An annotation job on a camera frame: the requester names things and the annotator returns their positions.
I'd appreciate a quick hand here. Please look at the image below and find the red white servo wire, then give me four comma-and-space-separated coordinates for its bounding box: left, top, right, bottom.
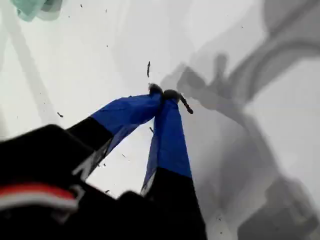
0, 183, 79, 211

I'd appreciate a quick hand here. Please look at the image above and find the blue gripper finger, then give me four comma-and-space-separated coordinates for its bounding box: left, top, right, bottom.
66, 83, 164, 181
139, 89, 209, 240

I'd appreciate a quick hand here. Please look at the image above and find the pale green T-shirt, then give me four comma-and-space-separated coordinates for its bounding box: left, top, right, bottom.
11, 0, 61, 23

